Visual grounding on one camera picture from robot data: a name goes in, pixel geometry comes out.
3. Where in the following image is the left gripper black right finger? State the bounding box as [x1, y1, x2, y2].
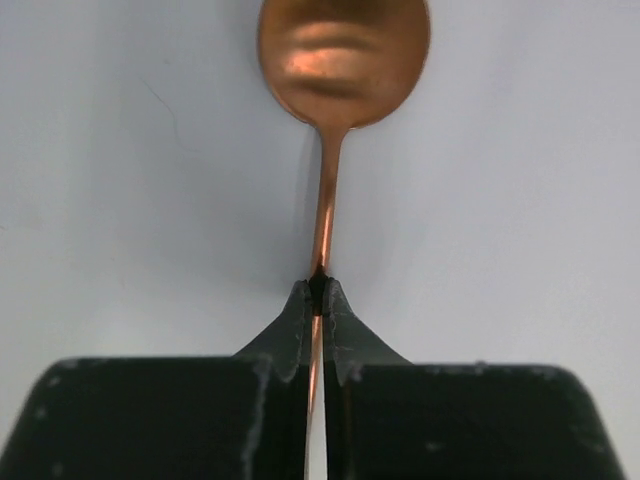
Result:
[322, 277, 412, 479]

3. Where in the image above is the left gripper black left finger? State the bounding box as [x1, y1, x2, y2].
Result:
[232, 281, 312, 479]

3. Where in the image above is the copper spoon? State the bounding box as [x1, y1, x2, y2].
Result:
[257, 1, 431, 478]

